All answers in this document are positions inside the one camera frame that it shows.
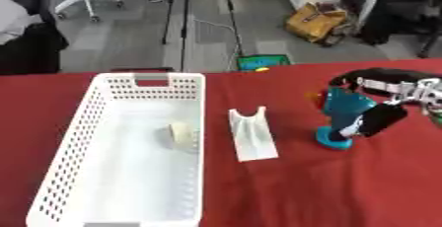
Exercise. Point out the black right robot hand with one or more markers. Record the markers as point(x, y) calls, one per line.
point(380, 119)

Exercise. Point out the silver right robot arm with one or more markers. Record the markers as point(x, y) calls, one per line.
point(415, 93)

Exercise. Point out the green and blue box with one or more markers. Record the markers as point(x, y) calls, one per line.
point(263, 62)

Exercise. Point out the small orange object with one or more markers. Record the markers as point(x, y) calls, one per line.
point(315, 98)

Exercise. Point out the yellow bag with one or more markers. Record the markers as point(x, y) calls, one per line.
point(315, 22)

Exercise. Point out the white tape roll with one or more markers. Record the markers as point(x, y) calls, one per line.
point(183, 136)

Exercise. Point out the black tripod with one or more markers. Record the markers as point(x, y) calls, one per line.
point(195, 20)

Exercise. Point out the white perforated plastic basket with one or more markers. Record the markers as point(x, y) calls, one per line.
point(144, 185)

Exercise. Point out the person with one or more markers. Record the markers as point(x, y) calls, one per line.
point(26, 27)

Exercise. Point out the white plastic bracket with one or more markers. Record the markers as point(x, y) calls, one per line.
point(251, 136)

